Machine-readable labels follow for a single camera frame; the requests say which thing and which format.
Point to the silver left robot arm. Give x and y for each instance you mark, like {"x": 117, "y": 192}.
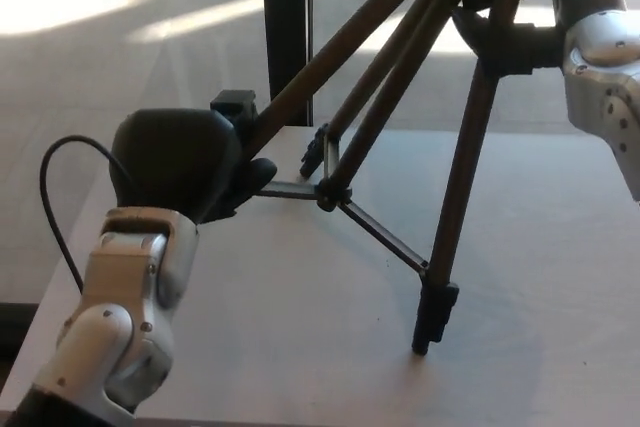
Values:
{"x": 130, "y": 267}

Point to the black upright post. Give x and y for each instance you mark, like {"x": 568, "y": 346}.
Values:
{"x": 285, "y": 22}

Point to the brown and black tripod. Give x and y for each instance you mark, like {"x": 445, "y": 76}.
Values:
{"x": 465, "y": 172}

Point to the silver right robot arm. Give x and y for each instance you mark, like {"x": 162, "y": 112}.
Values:
{"x": 605, "y": 77}

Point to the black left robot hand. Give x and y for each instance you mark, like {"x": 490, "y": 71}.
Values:
{"x": 175, "y": 162}

